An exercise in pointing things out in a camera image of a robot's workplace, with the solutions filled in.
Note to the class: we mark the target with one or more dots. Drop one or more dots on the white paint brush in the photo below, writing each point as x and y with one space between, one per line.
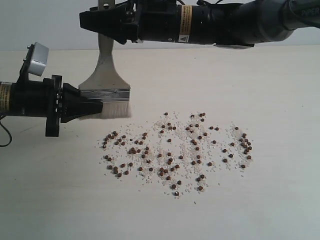
105 84

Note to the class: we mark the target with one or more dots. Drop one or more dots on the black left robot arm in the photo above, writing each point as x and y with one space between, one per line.
7 98

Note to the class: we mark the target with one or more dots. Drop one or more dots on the beans and rice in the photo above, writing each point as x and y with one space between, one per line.
184 154

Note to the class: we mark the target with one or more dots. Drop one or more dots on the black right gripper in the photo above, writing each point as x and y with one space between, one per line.
135 21

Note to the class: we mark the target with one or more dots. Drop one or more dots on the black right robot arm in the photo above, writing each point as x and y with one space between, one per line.
225 25

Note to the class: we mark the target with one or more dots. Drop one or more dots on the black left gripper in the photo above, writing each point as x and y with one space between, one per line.
41 99

